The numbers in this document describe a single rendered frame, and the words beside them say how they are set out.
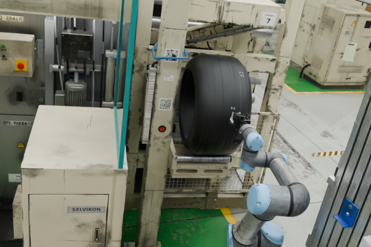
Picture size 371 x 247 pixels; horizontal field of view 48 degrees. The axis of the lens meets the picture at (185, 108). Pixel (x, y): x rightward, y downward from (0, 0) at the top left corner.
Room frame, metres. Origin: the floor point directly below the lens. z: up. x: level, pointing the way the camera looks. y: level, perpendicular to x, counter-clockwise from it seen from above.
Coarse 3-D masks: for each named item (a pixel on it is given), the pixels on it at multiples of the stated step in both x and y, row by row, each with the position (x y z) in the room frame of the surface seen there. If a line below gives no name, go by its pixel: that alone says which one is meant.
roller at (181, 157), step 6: (180, 156) 2.10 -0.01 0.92; (186, 156) 2.11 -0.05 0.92; (192, 156) 2.12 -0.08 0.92; (198, 156) 2.13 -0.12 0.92; (204, 156) 2.14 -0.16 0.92; (210, 156) 2.15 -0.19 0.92; (216, 156) 2.16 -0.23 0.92; (222, 156) 2.17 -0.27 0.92; (228, 156) 2.18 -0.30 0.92; (228, 162) 2.17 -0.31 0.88
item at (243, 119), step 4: (236, 116) 1.88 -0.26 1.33; (240, 116) 1.87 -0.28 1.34; (244, 116) 1.88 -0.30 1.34; (248, 116) 1.89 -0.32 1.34; (236, 120) 1.87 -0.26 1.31; (240, 120) 1.86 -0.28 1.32; (244, 120) 1.83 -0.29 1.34; (248, 120) 1.83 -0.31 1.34; (236, 124) 1.87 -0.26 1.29; (240, 124) 1.86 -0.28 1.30; (244, 124) 1.82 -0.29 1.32; (232, 128) 1.89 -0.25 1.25; (236, 128) 1.87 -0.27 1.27
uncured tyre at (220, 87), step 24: (192, 72) 2.23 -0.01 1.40; (216, 72) 2.14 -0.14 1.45; (192, 96) 2.54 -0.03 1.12; (216, 96) 2.04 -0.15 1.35; (240, 96) 2.07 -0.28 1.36; (192, 120) 2.47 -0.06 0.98; (216, 120) 2.00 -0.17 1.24; (192, 144) 2.05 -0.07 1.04; (216, 144) 2.02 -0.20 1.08; (240, 144) 2.09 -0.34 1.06
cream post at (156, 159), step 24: (168, 0) 2.13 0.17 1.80; (168, 24) 2.13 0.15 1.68; (168, 48) 2.13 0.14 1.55; (168, 72) 2.14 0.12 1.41; (168, 96) 2.14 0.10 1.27; (168, 120) 2.15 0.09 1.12; (168, 144) 2.15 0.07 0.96; (144, 168) 2.21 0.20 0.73; (144, 192) 2.13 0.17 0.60; (144, 216) 2.13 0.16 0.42; (144, 240) 2.13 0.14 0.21
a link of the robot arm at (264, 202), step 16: (256, 192) 1.31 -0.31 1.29; (272, 192) 1.30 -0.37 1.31; (288, 192) 1.32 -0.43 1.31; (256, 208) 1.27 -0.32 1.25; (272, 208) 1.27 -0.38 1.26; (288, 208) 1.28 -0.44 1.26; (240, 224) 1.45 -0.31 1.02; (256, 224) 1.36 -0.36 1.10; (240, 240) 1.45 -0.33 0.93; (256, 240) 1.49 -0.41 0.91
